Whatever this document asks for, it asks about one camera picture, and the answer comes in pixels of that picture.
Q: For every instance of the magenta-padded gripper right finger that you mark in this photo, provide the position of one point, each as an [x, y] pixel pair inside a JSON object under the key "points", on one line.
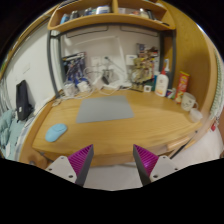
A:
{"points": [[160, 166]]}

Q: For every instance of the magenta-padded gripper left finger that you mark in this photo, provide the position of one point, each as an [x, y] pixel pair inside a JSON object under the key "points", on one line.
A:
{"points": [[63, 166]]}

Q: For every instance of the light blue computer mouse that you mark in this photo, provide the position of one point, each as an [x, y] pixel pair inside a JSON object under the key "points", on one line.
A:
{"points": [[56, 132]]}

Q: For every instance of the grey rectangular mouse pad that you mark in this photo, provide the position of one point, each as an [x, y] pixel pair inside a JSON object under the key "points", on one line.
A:
{"points": [[105, 109]]}

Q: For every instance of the small white cup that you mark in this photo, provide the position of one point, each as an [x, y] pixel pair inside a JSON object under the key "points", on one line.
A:
{"points": [[195, 114]]}

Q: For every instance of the white mug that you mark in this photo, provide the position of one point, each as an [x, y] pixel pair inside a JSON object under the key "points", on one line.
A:
{"points": [[187, 101]]}

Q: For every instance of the teal pillow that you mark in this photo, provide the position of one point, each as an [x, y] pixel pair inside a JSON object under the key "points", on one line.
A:
{"points": [[5, 125]]}

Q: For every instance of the clear dome-shaped gadget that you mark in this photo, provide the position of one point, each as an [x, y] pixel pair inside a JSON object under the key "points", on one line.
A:
{"points": [[70, 89]]}

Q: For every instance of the black backpack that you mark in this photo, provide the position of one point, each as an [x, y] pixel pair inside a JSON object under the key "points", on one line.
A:
{"points": [[22, 100]]}

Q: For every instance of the small white cube clock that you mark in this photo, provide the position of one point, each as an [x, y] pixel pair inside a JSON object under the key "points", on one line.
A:
{"points": [[147, 88]]}

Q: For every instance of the white charger block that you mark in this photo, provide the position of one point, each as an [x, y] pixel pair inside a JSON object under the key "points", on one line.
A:
{"points": [[83, 86]]}

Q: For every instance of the white bottle with red cap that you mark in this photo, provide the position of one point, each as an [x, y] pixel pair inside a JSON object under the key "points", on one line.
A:
{"points": [[162, 84]]}

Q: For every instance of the red and yellow snack can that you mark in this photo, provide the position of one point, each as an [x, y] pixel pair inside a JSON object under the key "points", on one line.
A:
{"points": [[182, 86]]}

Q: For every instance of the white power strip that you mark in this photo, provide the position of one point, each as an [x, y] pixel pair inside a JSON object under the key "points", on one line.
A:
{"points": [[113, 86]]}

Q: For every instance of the brown tree creature figurine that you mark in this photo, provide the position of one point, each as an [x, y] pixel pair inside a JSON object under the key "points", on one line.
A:
{"points": [[141, 71]]}

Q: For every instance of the robot model kit box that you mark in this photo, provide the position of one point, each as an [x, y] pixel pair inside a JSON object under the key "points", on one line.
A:
{"points": [[74, 66]]}

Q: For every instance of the silver metal cup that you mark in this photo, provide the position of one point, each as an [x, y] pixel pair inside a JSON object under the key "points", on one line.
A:
{"points": [[107, 76]]}

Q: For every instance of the colourful printed box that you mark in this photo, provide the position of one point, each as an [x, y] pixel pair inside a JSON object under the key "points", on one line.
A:
{"points": [[148, 53]]}

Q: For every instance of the wooden shelf unit with items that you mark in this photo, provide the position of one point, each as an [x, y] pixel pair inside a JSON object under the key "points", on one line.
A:
{"points": [[110, 19]]}

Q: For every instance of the grey metal shelf frame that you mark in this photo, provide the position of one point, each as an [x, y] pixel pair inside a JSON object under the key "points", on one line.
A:
{"points": [[49, 60]]}

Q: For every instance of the white wall socket plate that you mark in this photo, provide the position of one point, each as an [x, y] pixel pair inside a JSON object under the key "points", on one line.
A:
{"points": [[96, 62]]}

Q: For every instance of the white wall-mounted box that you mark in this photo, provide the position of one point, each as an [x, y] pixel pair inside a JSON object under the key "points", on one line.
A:
{"points": [[131, 60]]}

